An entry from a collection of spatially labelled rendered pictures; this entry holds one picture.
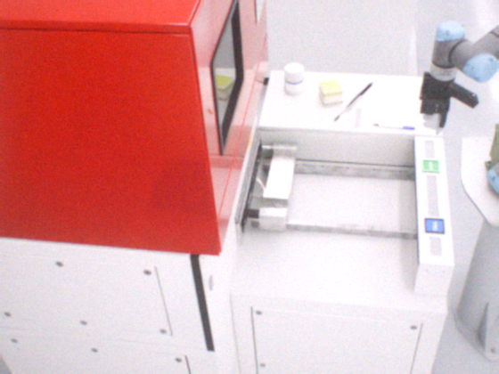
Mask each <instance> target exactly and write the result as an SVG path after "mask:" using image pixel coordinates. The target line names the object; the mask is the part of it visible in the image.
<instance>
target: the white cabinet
mask: <svg viewBox="0 0 499 374"><path fill-rule="evenodd" d="M230 301H231V307H232V315H233V327H234V334H235V341H236V348H237V354H238V362H239V368H240V374H430V373H431V370H432V366H433V362H434V360H435V357H436V353H437V350H438V342H439V339H440V335H441V332H442V329H443V326H444V323H445V319H446V314H445V313H427V312H409V311H401V310H392V309H383V308H374V307H365V306H356V305H339V304H329V303H321V302H311V301H293V300H283V299H275V298H265V297H248V296H240V295H230Z"/></svg>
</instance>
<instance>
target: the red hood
mask: <svg viewBox="0 0 499 374"><path fill-rule="evenodd" d="M267 63H268V51H267V33H266V0H0V238H9V239H19V240H38V241H54V242H68V243H77V244H87V245H97V246H107V247H117V248H136V249H146V250H156V251H167V252H176V253H186V254H196V255H206V256H220V253H221V252H222V251H223V247H224V244H225V234H226V230H227V227H228V224H229V220H230V216H231V213H232V210H233V203H234V199H235V195H236V192H237V189H238V185H239V181H240V178H241V172H242V169H243V164H244V160H245V153H246V150H247V147H248V143H249V139H250V134H251V129H252V126H253V122H254V118H255V116H256V112H257V108H258V102H259V98H260V95H261V91H262V87H263V84H264V80H265V73H266V67H267Z"/></svg>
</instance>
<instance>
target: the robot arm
mask: <svg viewBox="0 0 499 374"><path fill-rule="evenodd" d="M465 30H466V28H465V27H464V25H463V24H461V23H459V22H456V21H446V22H441V23H439V24H438V29H437V33H436V36H435V37H434V39H435V41H434V46H433V53H432V57H431V62H430V67H429V71H424V75H423V80H422V85H421V91H420V97H419V101H421V107H420V114H424V115H423V120H427V121H425V122H424V123H423V125H424V126H425V127H427V128H429V129H433V130H436V135H439V134H440V133H441V132H442V131H443V129H444V127H445V125H446V124H445V122H446V116H447V112H448V111H449V108H450V98H452V97H453V98H455V99H456V100H457V101H459V102H461V103H463V104H464V105H468V106H470V107H472V108H473V109H474V108H475V107H476V105H478V104H479V100H478V96H477V95H476V94H475V93H473V92H472V91H470V90H469V89H467V88H463V87H462V86H460V85H458V84H456V83H455V78H456V76H457V73H458V70H459V71H461V72H462V73H463V74H464V75H465V76H466V77H470V78H472V79H473V80H474V81H475V82H477V83H485V82H487V81H488V80H489V79H490V78H491V77H492V76H493V75H494V74H495V73H496V72H497V70H498V67H499V62H498V61H499V25H498V26H497V27H494V28H493V29H491V30H490V31H489V32H487V33H486V34H485V35H484V36H483V37H482V38H480V40H478V41H476V42H475V43H472V42H471V41H470V40H468V39H466V38H465V36H466V33H465ZM487 179H488V181H489V182H490V183H491V184H492V186H493V188H494V190H495V191H497V193H498V194H499V163H498V164H497V165H495V166H494V167H492V169H491V170H490V171H489V172H488V173H487Z"/></svg>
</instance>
